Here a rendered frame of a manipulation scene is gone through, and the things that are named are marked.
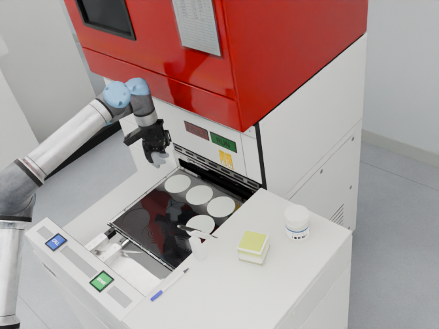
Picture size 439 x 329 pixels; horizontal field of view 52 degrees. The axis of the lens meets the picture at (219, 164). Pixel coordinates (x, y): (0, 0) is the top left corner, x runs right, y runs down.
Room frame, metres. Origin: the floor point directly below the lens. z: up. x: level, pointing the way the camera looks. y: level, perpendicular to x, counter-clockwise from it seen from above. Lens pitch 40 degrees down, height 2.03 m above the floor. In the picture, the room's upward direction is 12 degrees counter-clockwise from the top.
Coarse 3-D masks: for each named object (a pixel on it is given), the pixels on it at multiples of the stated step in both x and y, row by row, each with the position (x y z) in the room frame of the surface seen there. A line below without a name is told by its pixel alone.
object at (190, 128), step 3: (186, 123) 1.36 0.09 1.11; (186, 126) 1.36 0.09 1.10; (189, 126) 1.35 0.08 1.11; (192, 126) 1.34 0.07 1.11; (186, 129) 1.37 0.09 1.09; (189, 129) 1.35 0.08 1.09; (192, 129) 1.34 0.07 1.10; (195, 129) 1.33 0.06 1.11; (198, 129) 1.31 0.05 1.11; (201, 129) 1.30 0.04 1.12; (192, 132) 1.34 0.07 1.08; (195, 132) 1.33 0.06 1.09; (198, 132) 1.32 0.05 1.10; (201, 132) 1.30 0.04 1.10; (204, 132) 1.29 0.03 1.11; (198, 135) 1.32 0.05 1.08; (201, 135) 1.31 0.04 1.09; (204, 135) 1.29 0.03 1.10; (207, 138) 1.29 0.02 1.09
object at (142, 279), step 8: (104, 248) 1.06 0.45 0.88; (96, 256) 1.03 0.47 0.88; (120, 256) 1.01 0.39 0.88; (128, 256) 1.00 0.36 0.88; (112, 264) 0.98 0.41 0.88; (120, 264) 0.98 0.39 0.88; (128, 264) 0.97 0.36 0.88; (136, 264) 0.96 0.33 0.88; (120, 272) 0.94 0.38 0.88; (128, 272) 0.94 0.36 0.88; (136, 272) 0.93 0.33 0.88; (144, 272) 0.92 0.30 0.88; (128, 280) 0.91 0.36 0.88; (136, 280) 0.90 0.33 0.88; (144, 280) 0.89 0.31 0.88; (152, 280) 0.89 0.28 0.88; (160, 280) 0.88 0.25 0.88; (136, 288) 0.87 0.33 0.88; (144, 288) 0.86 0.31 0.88; (152, 288) 0.86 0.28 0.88
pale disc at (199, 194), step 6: (198, 186) 1.25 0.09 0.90; (204, 186) 1.25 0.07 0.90; (192, 192) 1.23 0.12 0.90; (198, 192) 1.22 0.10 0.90; (204, 192) 1.22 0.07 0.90; (210, 192) 1.21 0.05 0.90; (186, 198) 1.20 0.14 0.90; (192, 198) 1.19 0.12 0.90; (198, 198) 1.19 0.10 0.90; (204, 198) 1.18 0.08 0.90; (198, 204) 1.16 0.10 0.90
